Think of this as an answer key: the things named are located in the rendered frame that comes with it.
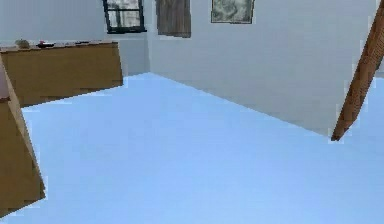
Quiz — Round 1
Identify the brown wooden cabinet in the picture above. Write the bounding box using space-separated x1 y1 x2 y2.
0 56 47 218

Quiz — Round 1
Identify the pale green round object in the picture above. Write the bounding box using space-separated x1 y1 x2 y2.
14 38 31 50

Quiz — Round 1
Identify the black framed window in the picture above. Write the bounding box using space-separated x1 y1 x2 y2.
102 0 148 35

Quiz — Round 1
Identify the black and red small object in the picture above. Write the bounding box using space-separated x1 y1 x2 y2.
35 40 56 49

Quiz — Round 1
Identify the long brown wooden cupboard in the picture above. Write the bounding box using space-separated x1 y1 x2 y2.
0 40 124 108

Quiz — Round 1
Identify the brown wall hanging cloth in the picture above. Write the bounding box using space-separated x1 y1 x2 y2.
155 0 192 39

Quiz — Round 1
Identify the grey green framed picture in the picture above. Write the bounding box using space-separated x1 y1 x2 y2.
210 0 255 25

